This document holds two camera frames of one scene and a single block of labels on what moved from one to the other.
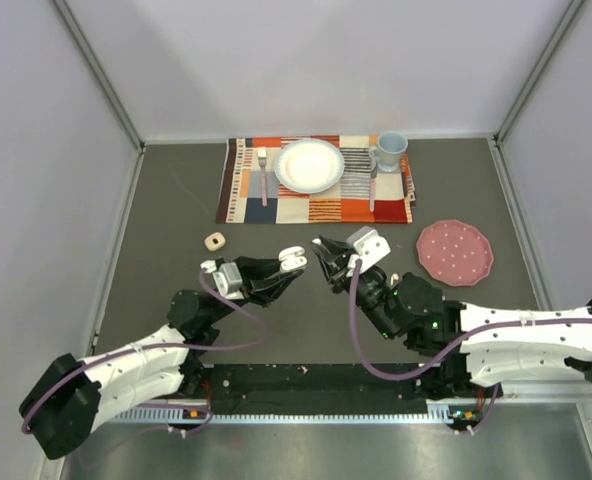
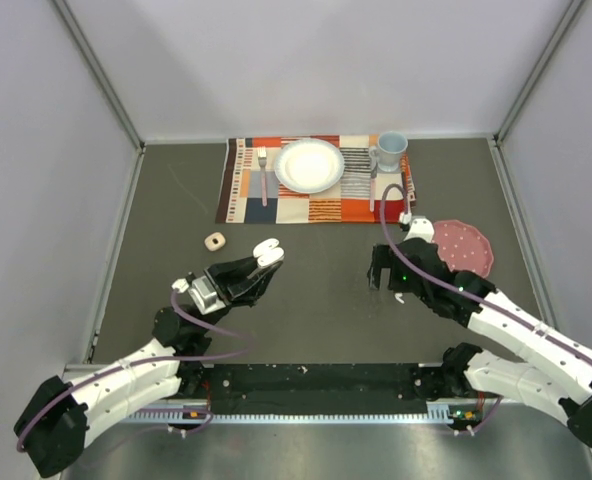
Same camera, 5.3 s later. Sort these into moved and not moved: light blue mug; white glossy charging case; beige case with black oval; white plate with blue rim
Moved: white glossy charging case
Not moved: beige case with black oval; white plate with blue rim; light blue mug
